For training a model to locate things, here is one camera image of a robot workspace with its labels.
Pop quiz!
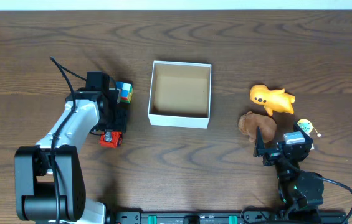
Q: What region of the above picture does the orange squishy figure toy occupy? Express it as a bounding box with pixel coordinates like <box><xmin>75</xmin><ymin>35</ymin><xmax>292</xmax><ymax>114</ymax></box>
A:
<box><xmin>249</xmin><ymin>85</ymin><xmax>296</xmax><ymax>116</ymax></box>

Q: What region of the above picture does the red toy car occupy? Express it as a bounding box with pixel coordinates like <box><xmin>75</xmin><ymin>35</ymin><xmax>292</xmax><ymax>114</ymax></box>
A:
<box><xmin>99</xmin><ymin>131</ymin><xmax>123</xmax><ymax>148</ymax></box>

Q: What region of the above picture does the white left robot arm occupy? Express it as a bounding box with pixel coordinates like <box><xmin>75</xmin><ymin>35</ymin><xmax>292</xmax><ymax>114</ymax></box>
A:
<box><xmin>14</xmin><ymin>88</ymin><xmax>122</xmax><ymax>223</ymax></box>

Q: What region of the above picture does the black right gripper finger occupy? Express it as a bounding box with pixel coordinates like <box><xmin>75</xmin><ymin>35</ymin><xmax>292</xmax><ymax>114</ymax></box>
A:
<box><xmin>254</xmin><ymin>127</ymin><xmax>265</xmax><ymax>156</ymax></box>
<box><xmin>293</xmin><ymin>123</ymin><xmax>305</xmax><ymax>133</ymax></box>

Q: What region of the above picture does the brown plush toy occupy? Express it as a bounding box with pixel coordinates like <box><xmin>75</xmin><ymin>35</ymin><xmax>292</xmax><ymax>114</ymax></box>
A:
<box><xmin>238</xmin><ymin>111</ymin><xmax>277</xmax><ymax>143</ymax></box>

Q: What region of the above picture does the white cardboard box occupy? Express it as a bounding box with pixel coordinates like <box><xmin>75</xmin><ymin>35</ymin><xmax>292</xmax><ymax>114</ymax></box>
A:
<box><xmin>147</xmin><ymin>60</ymin><xmax>212</xmax><ymax>129</ymax></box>

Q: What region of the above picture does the colourful puzzle cube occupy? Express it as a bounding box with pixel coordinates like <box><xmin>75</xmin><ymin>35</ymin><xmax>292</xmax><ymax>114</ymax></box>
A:
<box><xmin>116</xmin><ymin>82</ymin><xmax>133</xmax><ymax>103</ymax></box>

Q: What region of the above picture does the yellow rattle drum toy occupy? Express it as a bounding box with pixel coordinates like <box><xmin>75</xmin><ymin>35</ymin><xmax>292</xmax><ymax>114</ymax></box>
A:
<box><xmin>297</xmin><ymin>119</ymin><xmax>321</xmax><ymax>138</ymax></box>

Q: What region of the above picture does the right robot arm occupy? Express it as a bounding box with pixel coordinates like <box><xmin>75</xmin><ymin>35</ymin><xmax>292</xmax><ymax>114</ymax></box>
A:
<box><xmin>254</xmin><ymin>124</ymin><xmax>324</xmax><ymax>217</ymax></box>

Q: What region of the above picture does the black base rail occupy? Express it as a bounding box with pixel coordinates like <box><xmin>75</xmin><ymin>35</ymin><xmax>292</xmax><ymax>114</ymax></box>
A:
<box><xmin>105</xmin><ymin>209</ymin><xmax>347</xmax><ymax>224</ymax></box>

